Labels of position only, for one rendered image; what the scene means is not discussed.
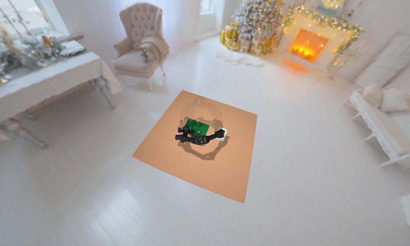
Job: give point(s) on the green circuit board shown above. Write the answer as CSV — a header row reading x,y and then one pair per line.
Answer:
x,y
200,129

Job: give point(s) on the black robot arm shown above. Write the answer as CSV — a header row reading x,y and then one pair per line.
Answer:
x,y
205,139

